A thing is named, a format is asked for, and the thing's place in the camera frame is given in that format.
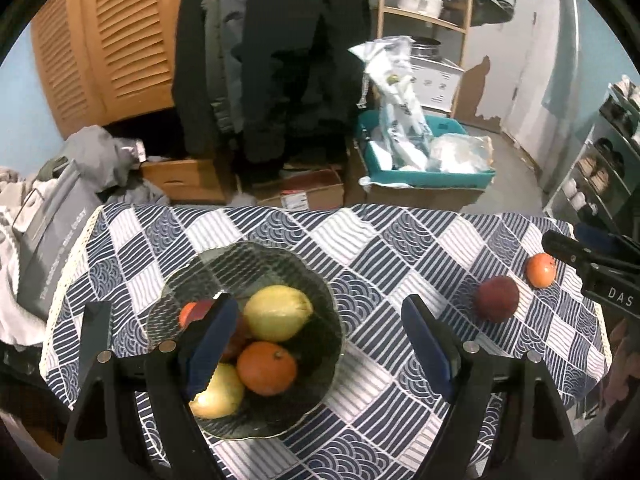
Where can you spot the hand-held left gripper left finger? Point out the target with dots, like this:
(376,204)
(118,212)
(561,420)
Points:
(210,345)

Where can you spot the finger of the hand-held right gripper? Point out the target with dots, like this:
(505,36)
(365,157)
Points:
(597,237)
(565,247)

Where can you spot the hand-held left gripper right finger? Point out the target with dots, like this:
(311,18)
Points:
(425,347)

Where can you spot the small red orange fruit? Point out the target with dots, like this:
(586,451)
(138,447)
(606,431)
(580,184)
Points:
(541,270)

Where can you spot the small orange tangerine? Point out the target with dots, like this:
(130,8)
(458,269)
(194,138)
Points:
(192,312)

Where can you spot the yellow green apple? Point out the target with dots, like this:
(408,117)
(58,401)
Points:
(220,397)

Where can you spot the large orange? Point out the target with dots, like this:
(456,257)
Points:
(267,367)

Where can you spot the yellow lemon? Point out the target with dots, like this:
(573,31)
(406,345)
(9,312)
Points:
(277,312)

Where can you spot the ribbed glass plate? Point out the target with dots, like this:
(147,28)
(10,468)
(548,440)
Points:
(320,310)

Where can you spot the person's right hand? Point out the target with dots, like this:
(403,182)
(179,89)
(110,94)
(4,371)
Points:
(621,360)

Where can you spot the shoe rack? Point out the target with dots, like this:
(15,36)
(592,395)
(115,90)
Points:
(600,170)

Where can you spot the navy white patterned tablecloth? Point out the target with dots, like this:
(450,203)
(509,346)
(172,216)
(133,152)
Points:
(350,240)

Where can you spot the teal plastic bin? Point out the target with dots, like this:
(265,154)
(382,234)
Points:
(450,178)

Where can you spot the clear plastic bag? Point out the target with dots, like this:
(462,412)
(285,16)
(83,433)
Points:
(462,152)

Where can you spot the small cardboard box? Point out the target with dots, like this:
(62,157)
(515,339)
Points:
(185,180)

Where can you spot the open flat cardboard box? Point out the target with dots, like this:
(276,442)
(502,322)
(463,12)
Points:
(320,192)

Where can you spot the grey paper shopping bag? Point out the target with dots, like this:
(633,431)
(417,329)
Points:
(50,240)

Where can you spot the white box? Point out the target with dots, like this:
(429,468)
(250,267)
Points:
(440,85)

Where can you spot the white cloth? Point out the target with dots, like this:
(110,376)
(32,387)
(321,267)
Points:
(10,285)

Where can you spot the white printed plastic bag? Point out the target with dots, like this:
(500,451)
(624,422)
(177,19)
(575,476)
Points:
(400,110)

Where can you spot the grey garment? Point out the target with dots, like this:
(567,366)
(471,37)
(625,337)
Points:
(100,160)

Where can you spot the metal pot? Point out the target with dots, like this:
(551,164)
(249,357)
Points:
(425,49)

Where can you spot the wooden shelf rack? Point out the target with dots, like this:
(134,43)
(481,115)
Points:
(467,10)

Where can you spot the black hanging jacket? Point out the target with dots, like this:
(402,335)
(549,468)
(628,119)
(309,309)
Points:
(192,60)

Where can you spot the white cooking pot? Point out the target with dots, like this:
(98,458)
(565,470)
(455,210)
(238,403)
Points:
(420,1)

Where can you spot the long black hanging coat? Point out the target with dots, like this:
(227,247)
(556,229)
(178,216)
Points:
(300,60)

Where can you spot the grey hanging jacket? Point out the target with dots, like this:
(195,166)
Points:
(225,35)

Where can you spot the wooden louvered cabinet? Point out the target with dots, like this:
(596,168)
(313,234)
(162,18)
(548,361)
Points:
(115,35)

